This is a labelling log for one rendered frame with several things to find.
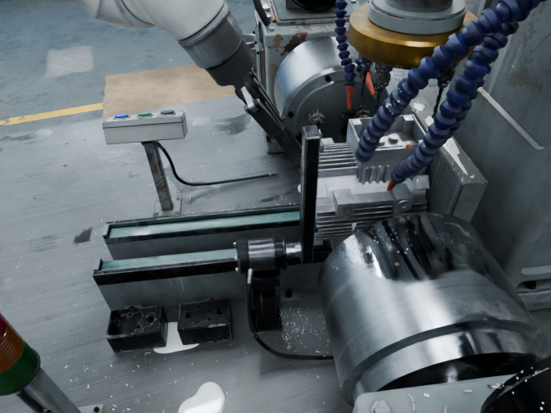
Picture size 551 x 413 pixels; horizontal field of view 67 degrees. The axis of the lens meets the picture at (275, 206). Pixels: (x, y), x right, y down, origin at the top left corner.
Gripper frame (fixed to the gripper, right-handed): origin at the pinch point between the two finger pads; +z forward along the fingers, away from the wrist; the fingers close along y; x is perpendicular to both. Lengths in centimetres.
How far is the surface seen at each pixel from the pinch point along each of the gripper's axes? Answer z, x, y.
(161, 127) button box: -8.8, 24.2, 15.4
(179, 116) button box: -8.4, 19.8, 16.1
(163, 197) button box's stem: 7.2, 37.9, 16.1
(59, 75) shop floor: 19, 187, 279
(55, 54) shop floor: 12, 200, 323
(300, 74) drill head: -0.3, -6.6, 19.3
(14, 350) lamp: -18, 34, -37
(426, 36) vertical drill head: -11.9, -25.9, -12.8
